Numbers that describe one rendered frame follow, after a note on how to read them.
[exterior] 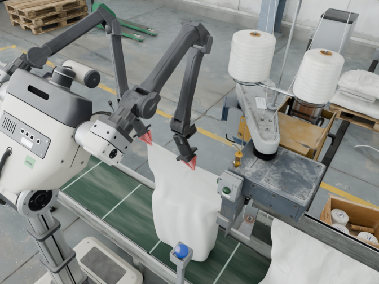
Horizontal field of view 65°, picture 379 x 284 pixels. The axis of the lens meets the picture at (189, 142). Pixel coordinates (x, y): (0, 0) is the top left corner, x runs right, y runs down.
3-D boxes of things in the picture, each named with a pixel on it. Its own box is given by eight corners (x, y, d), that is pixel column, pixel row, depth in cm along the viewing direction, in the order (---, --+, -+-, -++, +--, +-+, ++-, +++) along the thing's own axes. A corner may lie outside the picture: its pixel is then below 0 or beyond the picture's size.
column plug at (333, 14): (319, 17, 109) (320, 14, 108) (328, 9, 117) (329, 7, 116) (351, 24, 104) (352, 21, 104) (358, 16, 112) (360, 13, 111)
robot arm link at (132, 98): (115, 109, 99) (127, 114, 97) (132, 85, 101) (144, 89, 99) (127, 121, 107) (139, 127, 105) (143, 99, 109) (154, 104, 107)
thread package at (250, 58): (219, 77, 119) (224, 34, 108) (238, 63, 130) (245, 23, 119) (258, 90, 112) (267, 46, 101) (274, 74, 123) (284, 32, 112)
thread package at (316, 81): (285, 96, 109) (297, 53, 98) (298, 81, 118) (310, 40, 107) (326, 110, 102) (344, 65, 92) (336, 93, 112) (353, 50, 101)
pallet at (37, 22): (9, 17, 565) (6, 9, 555) (62, 3, 643) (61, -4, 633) (35, 27, 530) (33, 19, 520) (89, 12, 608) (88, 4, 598)
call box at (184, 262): (169, 260, 137) (169, 253, 133) (179, 247, 142) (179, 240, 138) (183, 270, 134) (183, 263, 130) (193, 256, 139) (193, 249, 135)
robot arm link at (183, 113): (185, 29, 117) (208, 35, 113) (192, 30, 122) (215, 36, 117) (165, 128, 135) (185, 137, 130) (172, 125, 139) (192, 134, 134)
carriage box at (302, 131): (246, 177, 145) (258, 127, 125) (273, 142, 167) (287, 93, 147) (295, 201, 135) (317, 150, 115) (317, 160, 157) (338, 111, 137)
